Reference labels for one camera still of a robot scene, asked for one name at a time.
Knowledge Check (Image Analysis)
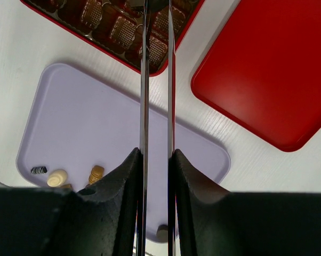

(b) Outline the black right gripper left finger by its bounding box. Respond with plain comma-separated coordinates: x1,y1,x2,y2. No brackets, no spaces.
0,148,141,255

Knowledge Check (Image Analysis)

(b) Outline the white swirl oval chocolate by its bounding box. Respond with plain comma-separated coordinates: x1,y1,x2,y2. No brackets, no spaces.
46,169,68,187

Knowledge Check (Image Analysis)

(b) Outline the lilac plastic tray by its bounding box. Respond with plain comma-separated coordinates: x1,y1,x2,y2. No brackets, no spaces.
16,63,231,243

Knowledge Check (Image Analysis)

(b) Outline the striped cylinder chocolate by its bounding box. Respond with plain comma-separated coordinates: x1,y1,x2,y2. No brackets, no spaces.
30,166,48,175

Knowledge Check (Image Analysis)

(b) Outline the dark round chocolate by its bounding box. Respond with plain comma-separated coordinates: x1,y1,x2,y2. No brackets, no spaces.
156,224,168,243

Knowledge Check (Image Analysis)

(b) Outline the red box lid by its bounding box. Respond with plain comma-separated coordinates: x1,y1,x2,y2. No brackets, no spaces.
191,1,321,152

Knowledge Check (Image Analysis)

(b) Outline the tan half-round chocolate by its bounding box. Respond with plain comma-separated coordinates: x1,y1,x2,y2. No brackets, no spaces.
60,184,73,190

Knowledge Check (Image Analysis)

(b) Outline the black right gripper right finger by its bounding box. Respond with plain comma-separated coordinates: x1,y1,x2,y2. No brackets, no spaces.
172,150,321,255

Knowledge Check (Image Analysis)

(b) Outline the tan barrel chocolate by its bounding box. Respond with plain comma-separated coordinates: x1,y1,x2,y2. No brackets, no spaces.
89,165,105,185

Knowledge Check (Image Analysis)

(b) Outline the red chocolate box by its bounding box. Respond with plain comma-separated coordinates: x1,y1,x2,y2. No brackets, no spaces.
21,0,204,77

